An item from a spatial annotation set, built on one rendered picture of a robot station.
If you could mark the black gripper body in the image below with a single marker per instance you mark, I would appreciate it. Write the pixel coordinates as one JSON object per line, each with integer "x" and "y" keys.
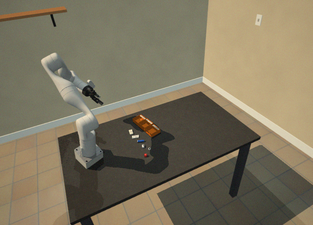
{"x": 85, "y": 91}

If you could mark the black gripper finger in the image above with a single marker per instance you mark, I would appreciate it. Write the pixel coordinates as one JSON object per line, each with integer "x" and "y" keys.
{"x": 93, "y": 93}
{"x": 97, "y": 100}

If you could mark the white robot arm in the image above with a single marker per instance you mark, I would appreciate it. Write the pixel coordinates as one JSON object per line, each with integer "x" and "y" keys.
{"x": 68, "y": 87}

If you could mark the orange labelled bins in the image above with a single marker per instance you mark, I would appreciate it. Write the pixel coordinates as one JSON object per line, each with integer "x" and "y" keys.
{"x": 146, "y": 125}

